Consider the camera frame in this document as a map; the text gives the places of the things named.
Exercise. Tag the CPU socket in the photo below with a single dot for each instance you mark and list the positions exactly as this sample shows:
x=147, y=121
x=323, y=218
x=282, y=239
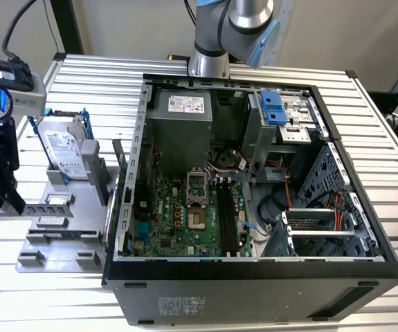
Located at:
x=197, y=219

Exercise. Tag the silver hard disk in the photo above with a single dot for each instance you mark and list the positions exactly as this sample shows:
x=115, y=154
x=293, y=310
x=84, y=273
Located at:
x=60, y=145

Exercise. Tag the metal disk bay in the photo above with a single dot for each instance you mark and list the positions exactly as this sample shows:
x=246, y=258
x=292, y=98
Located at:
x=319, y=233

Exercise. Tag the blue disk carrier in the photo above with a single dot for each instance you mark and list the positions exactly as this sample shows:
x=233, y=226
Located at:
x=87, y=124

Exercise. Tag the grey parts rack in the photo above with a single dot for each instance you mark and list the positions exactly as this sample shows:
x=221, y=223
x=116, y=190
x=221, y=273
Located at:
x=81, y=214

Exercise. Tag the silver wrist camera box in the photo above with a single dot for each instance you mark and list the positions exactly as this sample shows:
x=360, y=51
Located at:
x=29, y=100

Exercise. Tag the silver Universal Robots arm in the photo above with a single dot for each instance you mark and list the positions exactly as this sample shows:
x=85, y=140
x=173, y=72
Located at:
x=212, y=31

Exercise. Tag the metal drive bay cage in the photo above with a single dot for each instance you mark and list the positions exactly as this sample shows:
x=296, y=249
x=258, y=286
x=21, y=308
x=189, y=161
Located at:
x=254, y=138

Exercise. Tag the green Dell motherboard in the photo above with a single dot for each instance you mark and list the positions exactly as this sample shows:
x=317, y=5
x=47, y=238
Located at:
x=198, y=242

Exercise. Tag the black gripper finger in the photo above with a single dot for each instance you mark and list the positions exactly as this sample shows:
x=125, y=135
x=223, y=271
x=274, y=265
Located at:
x=11, y=195

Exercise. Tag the silver bay bracket plate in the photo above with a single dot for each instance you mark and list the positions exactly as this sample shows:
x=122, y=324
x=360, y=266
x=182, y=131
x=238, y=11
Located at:
x=293, y=135

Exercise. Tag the blue plastic drive clip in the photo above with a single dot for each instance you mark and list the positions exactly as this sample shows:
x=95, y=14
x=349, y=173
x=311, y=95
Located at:
x=271, y=107

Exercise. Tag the black open PC case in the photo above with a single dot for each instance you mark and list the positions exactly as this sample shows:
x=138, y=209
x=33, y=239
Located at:
x=254, y=294

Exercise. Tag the black metal post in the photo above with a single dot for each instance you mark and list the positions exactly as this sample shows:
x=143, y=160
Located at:
x=69, y=27

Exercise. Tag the small yellow black connector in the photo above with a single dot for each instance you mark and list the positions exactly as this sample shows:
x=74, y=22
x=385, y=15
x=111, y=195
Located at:
x=170, y=57

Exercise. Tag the grey power supply unit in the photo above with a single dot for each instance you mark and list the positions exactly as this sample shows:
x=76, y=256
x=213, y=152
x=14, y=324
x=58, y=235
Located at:
x=181, y=145

